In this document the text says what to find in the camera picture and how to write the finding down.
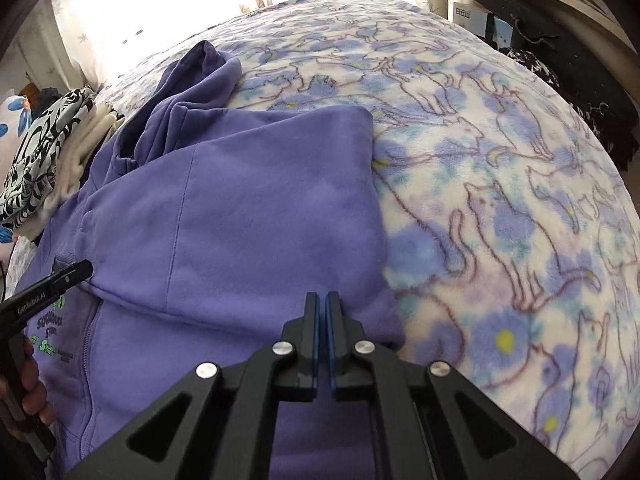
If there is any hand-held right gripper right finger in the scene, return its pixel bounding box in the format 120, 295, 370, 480
325, 291, 581, 480

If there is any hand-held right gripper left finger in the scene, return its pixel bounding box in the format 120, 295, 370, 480
62, 291, 321, 480

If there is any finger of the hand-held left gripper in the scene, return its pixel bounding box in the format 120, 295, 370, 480
0, 259, 94, 322

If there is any purple hoodie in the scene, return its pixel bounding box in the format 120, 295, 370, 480
10, 40, 406, 480

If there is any person's left hand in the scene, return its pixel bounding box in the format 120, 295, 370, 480
0, 336, 56, 442

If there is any black and white patterned cloth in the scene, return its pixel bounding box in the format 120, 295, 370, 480
0, 86, 98, 228

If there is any cream folded cloth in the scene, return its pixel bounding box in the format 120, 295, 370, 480
22, 102, 126, 238

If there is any dark cloth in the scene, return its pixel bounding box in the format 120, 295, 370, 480
22, 86, 61, 110

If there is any cat print fleece blanket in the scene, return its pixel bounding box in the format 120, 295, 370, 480
12, 0, 637, 466

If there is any black and white dotted cloth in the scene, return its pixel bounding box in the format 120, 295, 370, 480
505, 47, 561, 86

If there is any white and blue box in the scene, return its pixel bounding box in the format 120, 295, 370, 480
452, 0, 516, 51

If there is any black long case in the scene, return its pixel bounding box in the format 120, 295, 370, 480
465, 0, 640, 171

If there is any wooden shelf unit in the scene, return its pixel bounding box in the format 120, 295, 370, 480
460, 0, 640, 46

